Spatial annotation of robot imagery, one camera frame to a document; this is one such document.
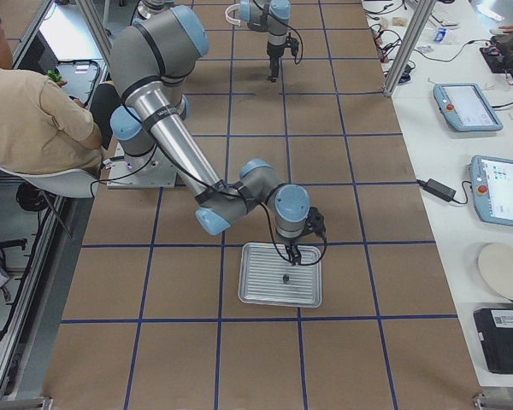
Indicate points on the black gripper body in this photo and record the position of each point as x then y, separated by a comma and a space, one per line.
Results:
289, 242
274, 59

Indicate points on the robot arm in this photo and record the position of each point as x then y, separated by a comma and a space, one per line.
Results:
267, 21
220, 205

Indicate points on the silver ribbed metal tray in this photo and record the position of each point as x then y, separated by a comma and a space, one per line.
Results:
262, 268

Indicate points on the black power adapter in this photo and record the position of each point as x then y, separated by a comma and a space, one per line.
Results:
442, 191

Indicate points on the aluminium pillar right side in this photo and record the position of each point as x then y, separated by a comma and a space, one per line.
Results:
413, 31

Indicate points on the upper teach pendant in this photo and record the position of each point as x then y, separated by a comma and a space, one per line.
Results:
465, 108

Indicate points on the teach pendant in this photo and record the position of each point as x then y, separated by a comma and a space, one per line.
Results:
492, 189
465, 108

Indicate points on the lower teach pendant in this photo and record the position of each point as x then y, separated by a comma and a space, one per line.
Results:
492, 189

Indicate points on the beige round plate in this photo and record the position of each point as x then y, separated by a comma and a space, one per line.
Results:
495, 263

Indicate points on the black laptop with label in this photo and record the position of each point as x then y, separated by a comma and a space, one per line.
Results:
495, 330

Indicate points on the white plastic chair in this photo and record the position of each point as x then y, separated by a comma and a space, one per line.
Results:
72, 183

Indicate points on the seated person beige shirt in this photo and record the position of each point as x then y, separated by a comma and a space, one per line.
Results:
42, 129

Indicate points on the white curved plastic bracket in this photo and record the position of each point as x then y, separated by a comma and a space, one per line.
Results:
230, 12

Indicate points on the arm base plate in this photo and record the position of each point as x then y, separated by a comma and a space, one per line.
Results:
149, 171

